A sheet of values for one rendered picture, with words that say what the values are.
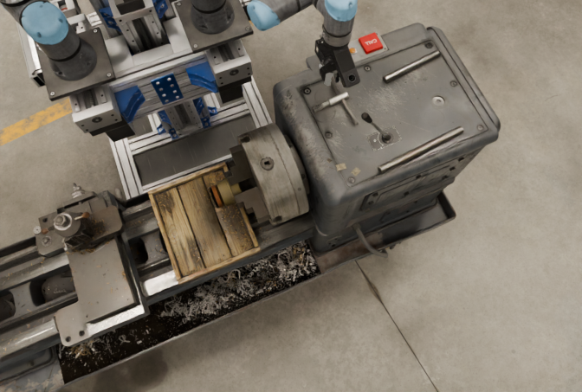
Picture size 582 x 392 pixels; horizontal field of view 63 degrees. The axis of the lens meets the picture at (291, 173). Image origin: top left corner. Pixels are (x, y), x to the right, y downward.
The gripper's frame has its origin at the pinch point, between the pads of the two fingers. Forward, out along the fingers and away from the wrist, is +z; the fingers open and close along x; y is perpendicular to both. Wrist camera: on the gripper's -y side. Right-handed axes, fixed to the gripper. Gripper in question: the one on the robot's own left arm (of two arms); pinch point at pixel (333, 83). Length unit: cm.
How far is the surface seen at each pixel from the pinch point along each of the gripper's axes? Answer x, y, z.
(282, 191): 26.2, -22.5, 9.9
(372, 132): -4.8, -17.8, 4.1
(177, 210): 61, -5, 41
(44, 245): 107, 1, 39
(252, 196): 34.6, -17.3, 18.9
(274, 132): 21.3, -4.8, 7.6
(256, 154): 29.2, -10.0, 6.0
